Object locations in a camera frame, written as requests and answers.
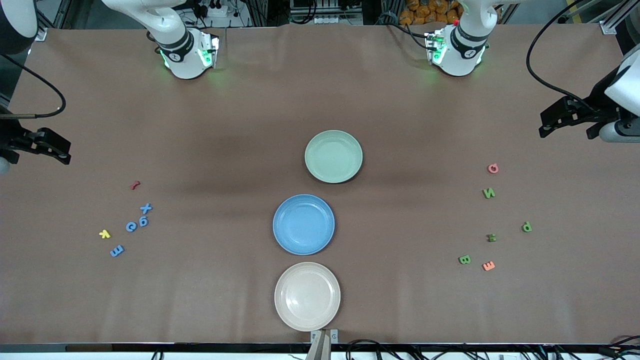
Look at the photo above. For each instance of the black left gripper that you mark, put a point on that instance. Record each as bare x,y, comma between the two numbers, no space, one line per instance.
598,101

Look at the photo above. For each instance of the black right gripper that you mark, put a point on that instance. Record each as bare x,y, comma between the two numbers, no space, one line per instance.
9,135

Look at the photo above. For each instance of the green letter N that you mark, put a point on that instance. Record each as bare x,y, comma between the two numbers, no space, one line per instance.
489,193

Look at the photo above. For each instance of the blue letter X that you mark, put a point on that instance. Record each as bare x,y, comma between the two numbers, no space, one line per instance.
146,208

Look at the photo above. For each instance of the green letter P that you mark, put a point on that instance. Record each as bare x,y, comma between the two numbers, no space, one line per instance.
524,229

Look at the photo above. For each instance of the blue letter E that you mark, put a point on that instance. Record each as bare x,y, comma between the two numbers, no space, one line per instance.
116,251

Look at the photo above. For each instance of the green letter F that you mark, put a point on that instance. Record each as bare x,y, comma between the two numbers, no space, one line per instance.
492,238

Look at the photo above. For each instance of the green letter B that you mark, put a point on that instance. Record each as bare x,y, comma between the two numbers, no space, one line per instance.
464,259

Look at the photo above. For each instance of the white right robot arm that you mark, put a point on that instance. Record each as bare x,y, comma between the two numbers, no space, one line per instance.
187,55

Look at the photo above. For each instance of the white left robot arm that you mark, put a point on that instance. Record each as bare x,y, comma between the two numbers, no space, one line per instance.
462,52

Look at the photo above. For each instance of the pink letter Q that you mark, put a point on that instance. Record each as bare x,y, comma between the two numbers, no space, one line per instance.
490,170

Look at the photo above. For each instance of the small red letter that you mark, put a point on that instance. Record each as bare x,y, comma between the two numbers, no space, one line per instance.
134,185

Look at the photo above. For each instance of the yellow letter K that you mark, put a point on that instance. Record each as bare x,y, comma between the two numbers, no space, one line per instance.
104,233

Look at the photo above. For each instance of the blue letter C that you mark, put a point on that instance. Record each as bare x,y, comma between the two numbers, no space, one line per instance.
131,230

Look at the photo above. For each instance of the blue letter g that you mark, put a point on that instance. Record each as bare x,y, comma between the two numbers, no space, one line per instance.
146,222

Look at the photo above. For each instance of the orange letter E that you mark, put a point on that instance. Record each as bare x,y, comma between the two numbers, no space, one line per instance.
488,266

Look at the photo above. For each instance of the bag of orange objects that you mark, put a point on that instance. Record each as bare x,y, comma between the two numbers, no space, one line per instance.
425,11

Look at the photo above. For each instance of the large table cover sheet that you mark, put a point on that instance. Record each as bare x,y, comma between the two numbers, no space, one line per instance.
225,125

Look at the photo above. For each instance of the white power strip with plugs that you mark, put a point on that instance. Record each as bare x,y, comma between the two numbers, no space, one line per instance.
217,11

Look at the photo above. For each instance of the green plate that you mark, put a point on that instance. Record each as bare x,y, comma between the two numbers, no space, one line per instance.
325,150

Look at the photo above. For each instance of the long white power strip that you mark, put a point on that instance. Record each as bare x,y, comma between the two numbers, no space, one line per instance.
330,20

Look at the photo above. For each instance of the blue plate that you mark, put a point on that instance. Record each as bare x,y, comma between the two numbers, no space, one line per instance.
303,225

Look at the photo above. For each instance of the beige plate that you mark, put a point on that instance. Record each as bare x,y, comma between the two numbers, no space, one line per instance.
307,296

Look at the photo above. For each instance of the aluminium frame profile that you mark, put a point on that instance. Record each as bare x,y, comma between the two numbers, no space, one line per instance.
617,17
62,15

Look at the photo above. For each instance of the small metal bracket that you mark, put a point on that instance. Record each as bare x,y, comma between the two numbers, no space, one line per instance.
335,335

